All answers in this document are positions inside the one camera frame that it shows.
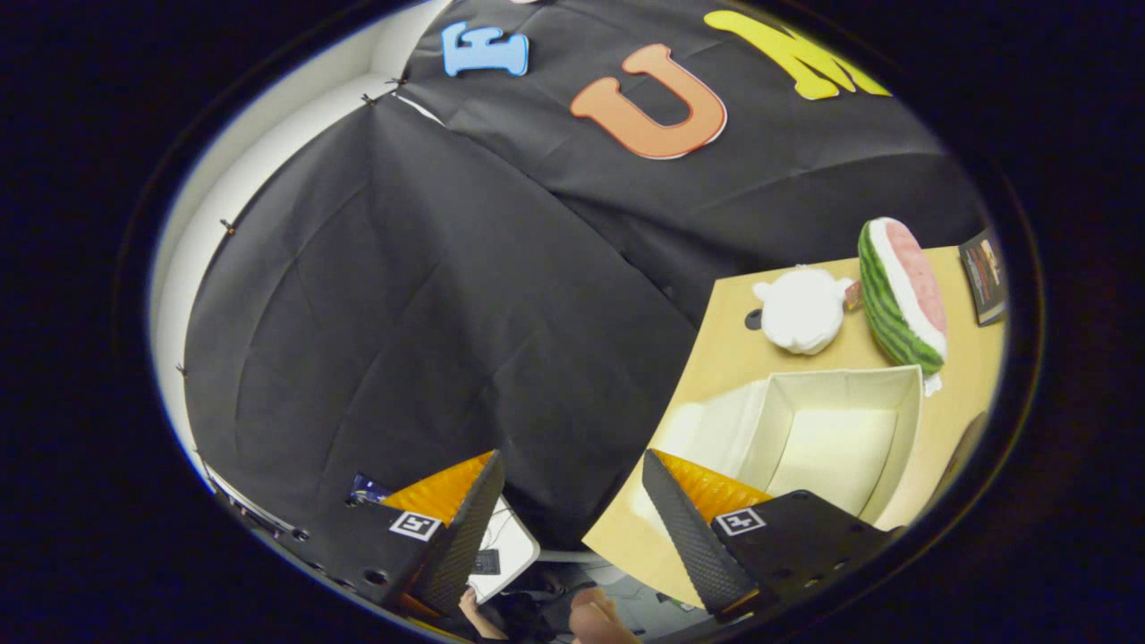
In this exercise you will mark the white flat panel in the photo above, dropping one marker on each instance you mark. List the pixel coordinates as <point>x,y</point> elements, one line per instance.
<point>514,537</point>

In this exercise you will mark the watermelon slice plush toy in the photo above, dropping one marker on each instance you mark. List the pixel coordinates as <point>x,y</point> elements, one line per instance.
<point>894,304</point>

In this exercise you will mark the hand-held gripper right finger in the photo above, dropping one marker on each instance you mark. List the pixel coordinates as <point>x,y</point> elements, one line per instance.
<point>693,541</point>

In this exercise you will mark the small black device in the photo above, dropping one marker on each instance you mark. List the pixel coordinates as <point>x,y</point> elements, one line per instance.
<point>487,562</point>

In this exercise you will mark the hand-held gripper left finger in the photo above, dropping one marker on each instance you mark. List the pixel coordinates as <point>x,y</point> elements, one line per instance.
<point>465,537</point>

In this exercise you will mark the black cover book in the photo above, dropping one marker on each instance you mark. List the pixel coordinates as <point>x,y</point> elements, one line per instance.
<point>984,277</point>

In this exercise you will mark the cream fabric storage box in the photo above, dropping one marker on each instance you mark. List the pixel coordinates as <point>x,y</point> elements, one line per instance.
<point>841,447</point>

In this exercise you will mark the white plush toy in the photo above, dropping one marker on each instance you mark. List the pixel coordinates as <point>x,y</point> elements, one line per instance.
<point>801,309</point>

